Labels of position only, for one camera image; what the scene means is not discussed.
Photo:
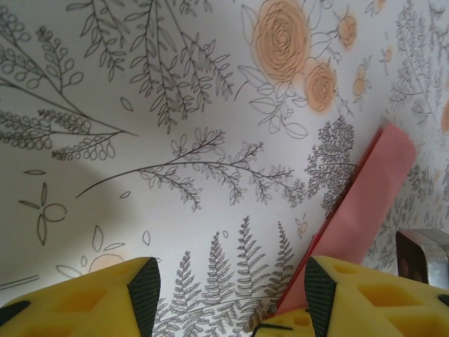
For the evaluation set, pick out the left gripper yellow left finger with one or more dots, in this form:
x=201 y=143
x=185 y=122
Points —
x=70 y=309

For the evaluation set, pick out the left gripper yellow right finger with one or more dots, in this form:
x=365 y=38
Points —
x=368 y=309

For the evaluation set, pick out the pink paper sheet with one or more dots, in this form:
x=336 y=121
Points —
x=365 y=196

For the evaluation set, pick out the floral table cover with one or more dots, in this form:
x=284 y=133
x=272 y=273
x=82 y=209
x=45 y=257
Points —
x=140 y=105

